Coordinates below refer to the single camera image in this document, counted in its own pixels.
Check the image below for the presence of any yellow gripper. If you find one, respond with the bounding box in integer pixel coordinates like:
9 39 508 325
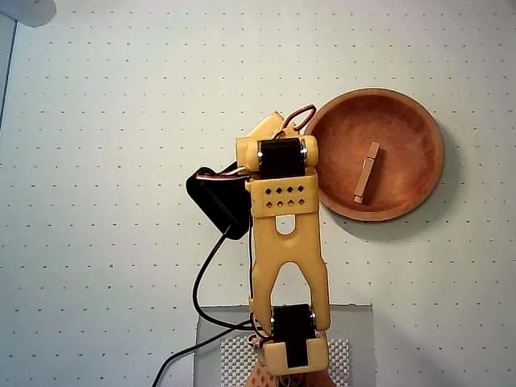
246 111 284 140

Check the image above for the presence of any wooden clothespin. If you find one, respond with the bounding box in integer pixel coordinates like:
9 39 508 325
353 140 382 205

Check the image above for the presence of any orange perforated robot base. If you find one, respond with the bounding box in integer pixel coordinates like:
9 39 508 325
248 362 335 387

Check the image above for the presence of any round brown wooden bowl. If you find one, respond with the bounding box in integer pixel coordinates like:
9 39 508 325
304 87 445 222

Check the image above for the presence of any white dotted table mat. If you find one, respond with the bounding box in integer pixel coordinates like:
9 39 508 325
0 0 516 387

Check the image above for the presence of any white mesh anti-slip mat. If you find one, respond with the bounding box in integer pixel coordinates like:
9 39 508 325
219 336 350 387

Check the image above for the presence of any white cylinder object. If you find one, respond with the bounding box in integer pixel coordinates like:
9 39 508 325
0 0 57 28

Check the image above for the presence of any red white looped servo wire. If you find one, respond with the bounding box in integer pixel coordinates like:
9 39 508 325
281 104 318 134

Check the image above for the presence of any red white black servo wire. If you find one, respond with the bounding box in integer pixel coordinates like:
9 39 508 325
193 168 253 183

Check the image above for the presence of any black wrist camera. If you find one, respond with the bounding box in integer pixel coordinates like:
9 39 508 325
185 164 253 242

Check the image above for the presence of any grey metal base plate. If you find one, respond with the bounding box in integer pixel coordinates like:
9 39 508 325
196 304 376 387

